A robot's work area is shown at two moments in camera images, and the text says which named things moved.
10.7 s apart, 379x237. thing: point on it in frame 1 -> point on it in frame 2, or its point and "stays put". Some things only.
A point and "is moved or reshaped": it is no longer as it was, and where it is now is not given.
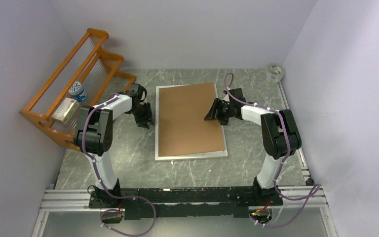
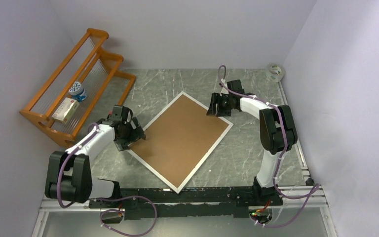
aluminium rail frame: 311,197 stays put
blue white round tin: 77,91 stays put
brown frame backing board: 182,129 is moved or reshaped
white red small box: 66,109 stays put
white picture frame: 181,132 is moved or reshaped
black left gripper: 142,122 -> 122,144
